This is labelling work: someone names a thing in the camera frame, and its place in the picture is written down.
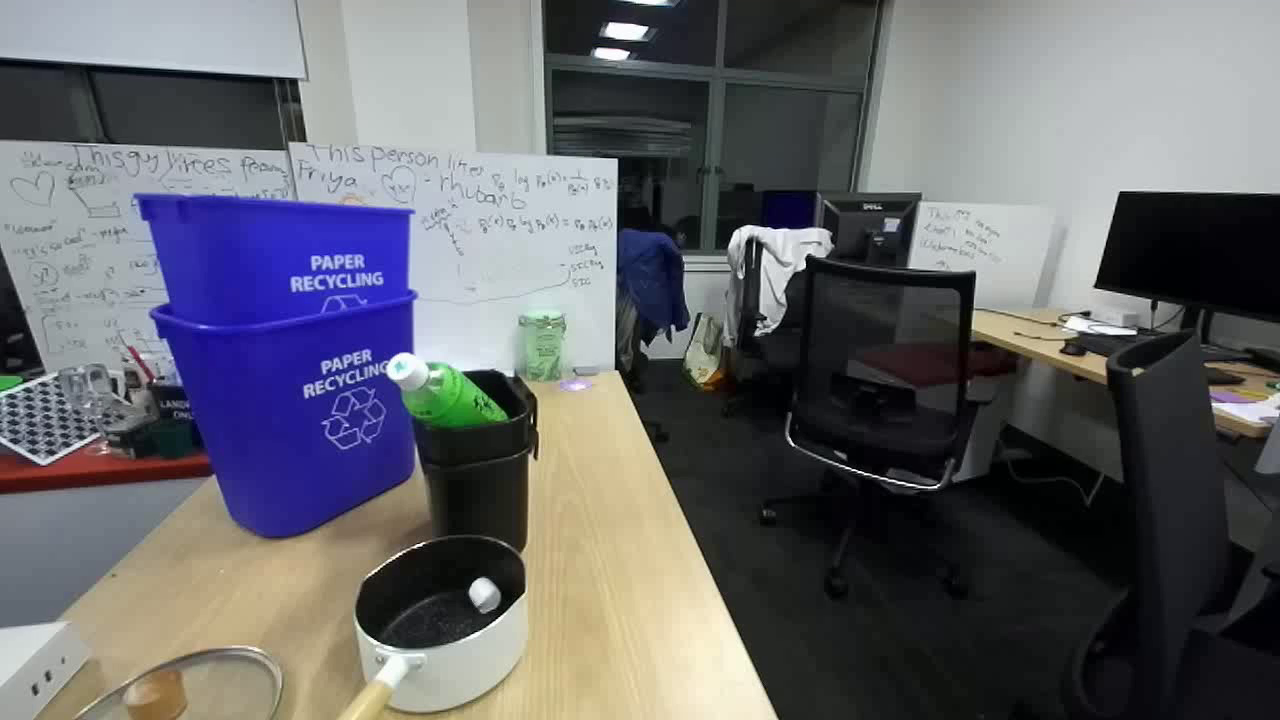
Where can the white power box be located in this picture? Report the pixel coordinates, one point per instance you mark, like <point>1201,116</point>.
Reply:
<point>34,664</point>

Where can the small whiteboard panel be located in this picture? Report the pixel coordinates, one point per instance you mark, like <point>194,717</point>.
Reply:
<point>985,244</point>

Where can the checkerboard calibration board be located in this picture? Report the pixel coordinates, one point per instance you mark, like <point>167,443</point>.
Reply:
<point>54,417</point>

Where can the black fabric office chair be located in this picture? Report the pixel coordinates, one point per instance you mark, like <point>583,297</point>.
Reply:
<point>1174,534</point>

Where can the large black monitor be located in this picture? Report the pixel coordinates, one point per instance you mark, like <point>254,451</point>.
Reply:
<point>1184,244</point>

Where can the white cloth on chair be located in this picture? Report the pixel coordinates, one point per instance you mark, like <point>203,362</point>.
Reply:
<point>784,261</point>

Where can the small white cap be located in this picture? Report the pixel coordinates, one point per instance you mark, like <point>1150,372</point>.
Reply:
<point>487,593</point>

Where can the glass pot lid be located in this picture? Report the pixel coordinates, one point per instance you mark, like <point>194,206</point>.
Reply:
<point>234,678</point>

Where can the black mesh office chair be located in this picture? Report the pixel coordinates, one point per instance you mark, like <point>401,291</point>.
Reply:
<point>881,362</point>

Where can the green tea bottle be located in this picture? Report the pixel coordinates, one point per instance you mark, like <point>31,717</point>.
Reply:
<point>458,398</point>

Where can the blue jacket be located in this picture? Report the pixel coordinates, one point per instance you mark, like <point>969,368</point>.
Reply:
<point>651,282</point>

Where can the blue recycling bin outer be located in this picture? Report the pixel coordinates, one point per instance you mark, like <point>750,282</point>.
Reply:
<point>264,453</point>

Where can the red shelf board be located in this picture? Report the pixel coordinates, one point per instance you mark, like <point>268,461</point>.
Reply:
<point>93,468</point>

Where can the small black monitor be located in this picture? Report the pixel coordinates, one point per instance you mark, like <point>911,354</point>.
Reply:
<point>870,227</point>

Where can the blue recycling bin nested inside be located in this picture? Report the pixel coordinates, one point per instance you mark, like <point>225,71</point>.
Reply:
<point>242,254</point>

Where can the whiteboard with dense writing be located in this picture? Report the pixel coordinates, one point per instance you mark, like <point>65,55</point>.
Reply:
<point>83,254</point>

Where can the black keyboard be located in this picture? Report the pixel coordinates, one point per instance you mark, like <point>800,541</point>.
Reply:
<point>1098,345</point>

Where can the yellow white bag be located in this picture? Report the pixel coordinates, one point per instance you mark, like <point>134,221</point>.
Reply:
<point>706,354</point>

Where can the wooden office desk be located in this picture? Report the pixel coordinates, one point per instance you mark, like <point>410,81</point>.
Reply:
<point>1035,332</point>

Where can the white roller blind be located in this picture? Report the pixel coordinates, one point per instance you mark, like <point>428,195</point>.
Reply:
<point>144,33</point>

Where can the black landfill bin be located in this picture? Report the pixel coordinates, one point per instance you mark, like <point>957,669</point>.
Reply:
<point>481,493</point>

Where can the large whiteboard with arrow drawing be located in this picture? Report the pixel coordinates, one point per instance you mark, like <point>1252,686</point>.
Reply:
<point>504,227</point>

